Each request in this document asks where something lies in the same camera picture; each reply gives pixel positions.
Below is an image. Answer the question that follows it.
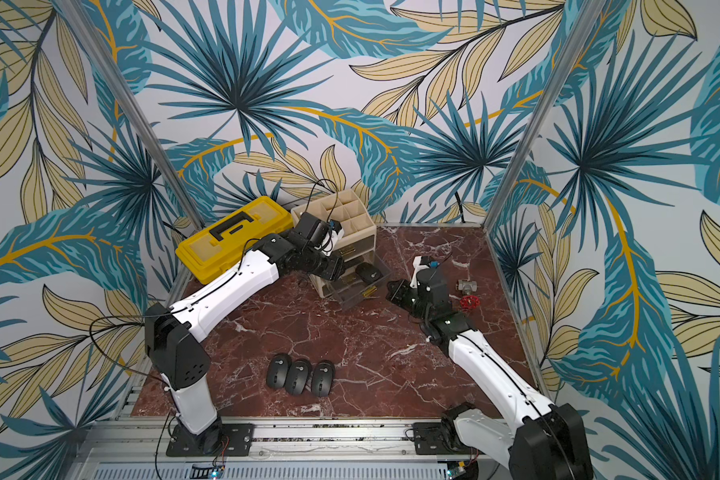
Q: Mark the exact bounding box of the clear drawer gold handle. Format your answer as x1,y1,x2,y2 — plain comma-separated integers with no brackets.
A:
329,259,390,310

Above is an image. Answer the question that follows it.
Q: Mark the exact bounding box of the black computer mouse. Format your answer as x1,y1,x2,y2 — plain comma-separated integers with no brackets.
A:
355,262,383,286
266,353,292,390
284,359,312,396
311,360,335,398

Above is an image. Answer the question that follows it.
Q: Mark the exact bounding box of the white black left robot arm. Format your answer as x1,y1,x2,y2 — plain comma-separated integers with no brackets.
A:
145,221,344,444

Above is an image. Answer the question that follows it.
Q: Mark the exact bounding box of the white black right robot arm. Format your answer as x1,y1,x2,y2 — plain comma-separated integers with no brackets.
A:
386,279,594,479

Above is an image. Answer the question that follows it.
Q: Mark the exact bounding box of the beige drawer organizer cabinet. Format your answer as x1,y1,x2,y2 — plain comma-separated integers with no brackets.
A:
291,189,382,310

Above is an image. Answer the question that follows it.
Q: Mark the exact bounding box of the yellow black toolbox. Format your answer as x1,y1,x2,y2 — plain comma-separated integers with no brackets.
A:
176,197,294,285

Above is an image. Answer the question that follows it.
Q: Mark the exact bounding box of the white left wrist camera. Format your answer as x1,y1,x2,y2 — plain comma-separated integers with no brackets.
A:
299,212,344,254

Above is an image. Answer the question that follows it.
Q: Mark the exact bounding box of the red handle metal valve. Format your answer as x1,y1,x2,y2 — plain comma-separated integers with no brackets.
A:
457,279,480,312

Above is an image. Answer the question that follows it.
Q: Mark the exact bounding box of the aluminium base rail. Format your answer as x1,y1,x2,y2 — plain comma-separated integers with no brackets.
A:
64,417,512,479

